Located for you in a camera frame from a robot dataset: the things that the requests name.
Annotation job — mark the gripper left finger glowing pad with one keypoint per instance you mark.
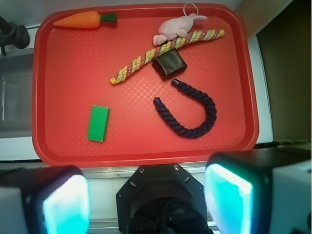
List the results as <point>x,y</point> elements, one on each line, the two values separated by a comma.
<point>48,200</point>

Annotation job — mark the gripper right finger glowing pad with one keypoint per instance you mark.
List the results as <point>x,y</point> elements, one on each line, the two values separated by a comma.
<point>262,191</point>

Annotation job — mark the green rectangular block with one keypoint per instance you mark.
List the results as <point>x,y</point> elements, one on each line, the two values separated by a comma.
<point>98,123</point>

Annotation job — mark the red plastic tray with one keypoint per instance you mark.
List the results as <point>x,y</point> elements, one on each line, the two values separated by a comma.
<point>72,71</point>

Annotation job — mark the black square pouch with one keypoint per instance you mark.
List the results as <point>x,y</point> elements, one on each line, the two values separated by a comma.
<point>169,64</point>

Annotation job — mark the black clamp knob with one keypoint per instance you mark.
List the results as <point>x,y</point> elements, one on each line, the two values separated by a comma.
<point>12,34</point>

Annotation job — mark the orange toy carrot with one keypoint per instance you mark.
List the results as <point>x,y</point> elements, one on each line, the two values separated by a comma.
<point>89,19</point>

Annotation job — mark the pink plush bunny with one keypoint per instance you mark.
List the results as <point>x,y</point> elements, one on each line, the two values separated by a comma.
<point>177,27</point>

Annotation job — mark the black octagonal mount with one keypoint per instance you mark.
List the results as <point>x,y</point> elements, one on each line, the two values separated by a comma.
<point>162,199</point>

